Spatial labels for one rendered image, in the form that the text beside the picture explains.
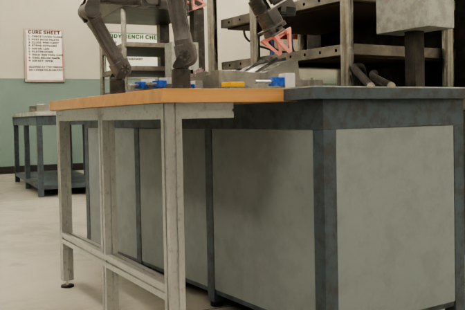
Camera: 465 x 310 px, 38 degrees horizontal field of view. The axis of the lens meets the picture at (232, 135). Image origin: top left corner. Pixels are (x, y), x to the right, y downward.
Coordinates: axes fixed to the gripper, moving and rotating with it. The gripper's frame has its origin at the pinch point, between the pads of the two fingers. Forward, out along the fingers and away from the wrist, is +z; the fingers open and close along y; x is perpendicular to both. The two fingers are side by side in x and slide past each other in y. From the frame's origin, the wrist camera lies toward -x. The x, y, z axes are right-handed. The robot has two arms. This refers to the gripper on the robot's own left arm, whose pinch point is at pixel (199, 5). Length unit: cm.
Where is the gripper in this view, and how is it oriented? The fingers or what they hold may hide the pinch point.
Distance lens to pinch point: 295.6
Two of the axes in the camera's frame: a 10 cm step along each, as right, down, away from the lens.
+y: -5.0, -0.1, 8.7
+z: 8.7, -0.1, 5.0
